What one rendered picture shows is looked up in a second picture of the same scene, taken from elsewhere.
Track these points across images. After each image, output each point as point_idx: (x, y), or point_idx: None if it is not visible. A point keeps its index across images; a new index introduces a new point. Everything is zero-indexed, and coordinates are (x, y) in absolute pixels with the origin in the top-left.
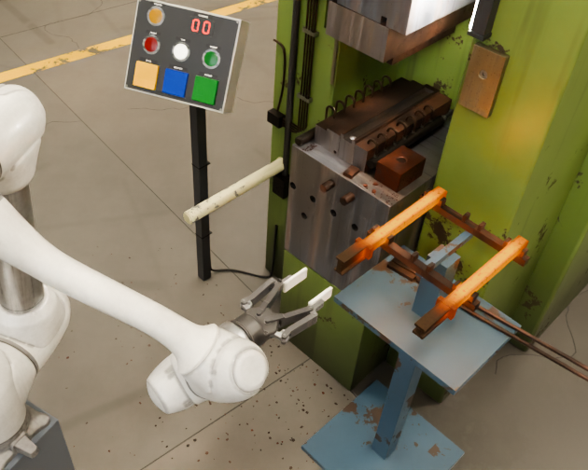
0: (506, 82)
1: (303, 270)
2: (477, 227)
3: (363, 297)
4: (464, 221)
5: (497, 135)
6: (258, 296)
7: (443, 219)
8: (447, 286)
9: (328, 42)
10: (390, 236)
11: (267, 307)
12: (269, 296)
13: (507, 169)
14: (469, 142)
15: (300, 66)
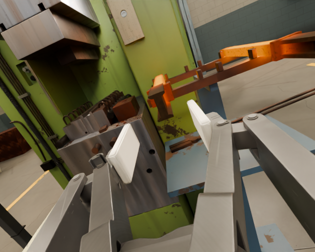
0: (137, 9)
1: (127, 127)
2: (197, 67)
3: (184, 173)
4: (188, 70)
5: (156, 44)
6: (53, 251)
7: (167, 121)
8: (248, 61)
9: (38, 92)
10: (167, 82)
11: (120, 248)
12: (95, 207)
13: (173, 57)
14: (146, 64)
15: (36, 123)
